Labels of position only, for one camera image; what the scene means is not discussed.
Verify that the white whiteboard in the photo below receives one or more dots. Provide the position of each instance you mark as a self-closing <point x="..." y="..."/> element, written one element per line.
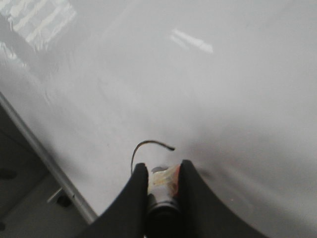
<point x="230" y="84"/>

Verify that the white whiteboard marker pen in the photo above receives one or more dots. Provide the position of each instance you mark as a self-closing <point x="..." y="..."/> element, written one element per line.
<point x="163" y="217"/>

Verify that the red round magnet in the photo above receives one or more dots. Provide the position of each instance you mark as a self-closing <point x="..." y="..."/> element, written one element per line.
<point x="175" y="180"/>

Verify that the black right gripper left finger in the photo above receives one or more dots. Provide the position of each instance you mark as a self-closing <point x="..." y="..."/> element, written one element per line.
<point x="125" y="217"/>

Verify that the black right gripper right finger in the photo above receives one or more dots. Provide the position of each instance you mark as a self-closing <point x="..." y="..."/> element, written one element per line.
<point x="204" y="215"/>

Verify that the grey aluminium marker tray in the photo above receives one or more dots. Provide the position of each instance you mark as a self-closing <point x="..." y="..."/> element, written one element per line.
<point x="80" y="203"/>

